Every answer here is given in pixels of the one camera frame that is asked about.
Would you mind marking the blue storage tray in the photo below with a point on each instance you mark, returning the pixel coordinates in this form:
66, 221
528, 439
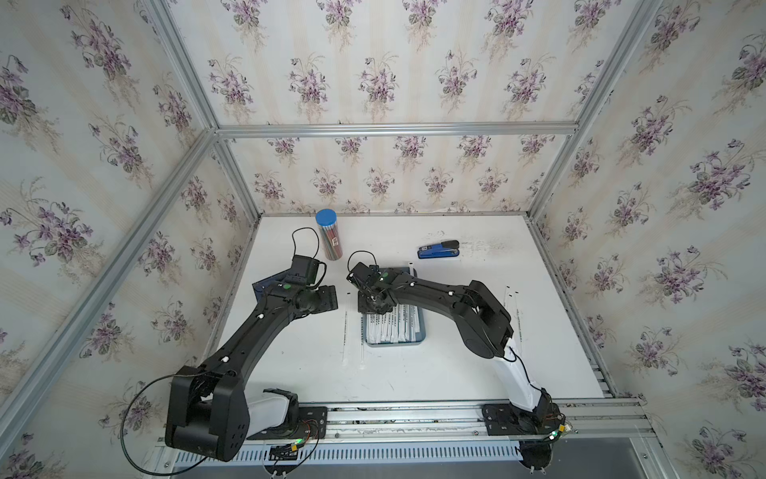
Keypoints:
422, 335

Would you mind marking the clear tube of coloured pencils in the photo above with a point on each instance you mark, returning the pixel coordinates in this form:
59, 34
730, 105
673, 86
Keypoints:
327, 222

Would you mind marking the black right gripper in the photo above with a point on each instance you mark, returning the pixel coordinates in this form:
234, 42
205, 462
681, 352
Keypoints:
363, 310

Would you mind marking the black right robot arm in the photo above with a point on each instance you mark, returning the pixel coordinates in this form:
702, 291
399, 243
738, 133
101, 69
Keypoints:
483, 323

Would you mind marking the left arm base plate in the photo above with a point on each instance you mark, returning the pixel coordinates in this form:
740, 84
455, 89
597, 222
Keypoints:
309, 422

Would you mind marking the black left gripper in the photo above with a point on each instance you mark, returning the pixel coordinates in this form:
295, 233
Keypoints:
328, 298

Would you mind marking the aluminium mounting rail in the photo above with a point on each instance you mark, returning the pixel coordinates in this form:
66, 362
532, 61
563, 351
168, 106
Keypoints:
453, 420

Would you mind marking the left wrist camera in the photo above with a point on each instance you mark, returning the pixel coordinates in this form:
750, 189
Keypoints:
306, 271

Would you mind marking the blue stapler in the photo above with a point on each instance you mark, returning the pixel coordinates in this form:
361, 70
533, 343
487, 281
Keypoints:
439, 250

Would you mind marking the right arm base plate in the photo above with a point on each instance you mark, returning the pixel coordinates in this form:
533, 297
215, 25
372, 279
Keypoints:
505, 419

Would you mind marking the dark blue book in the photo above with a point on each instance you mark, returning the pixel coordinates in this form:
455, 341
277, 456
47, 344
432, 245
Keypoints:
260, 287

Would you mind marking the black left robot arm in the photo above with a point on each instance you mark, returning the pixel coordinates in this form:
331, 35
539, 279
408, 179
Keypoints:
208, 413

